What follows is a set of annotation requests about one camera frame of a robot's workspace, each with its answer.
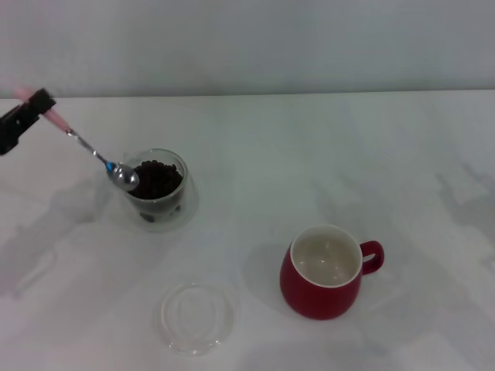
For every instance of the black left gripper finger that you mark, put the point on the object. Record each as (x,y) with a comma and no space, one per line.
(15,123)

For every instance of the red ceramic mug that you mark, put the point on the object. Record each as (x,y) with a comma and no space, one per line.
(309,301)

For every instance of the coffee bean pile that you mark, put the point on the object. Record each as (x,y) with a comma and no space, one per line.
(160,181)

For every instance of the clear shallow glass dish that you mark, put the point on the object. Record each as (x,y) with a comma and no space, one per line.
(197,320)

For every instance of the clear double-wall glass cup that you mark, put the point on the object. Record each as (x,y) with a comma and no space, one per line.
(189,201)

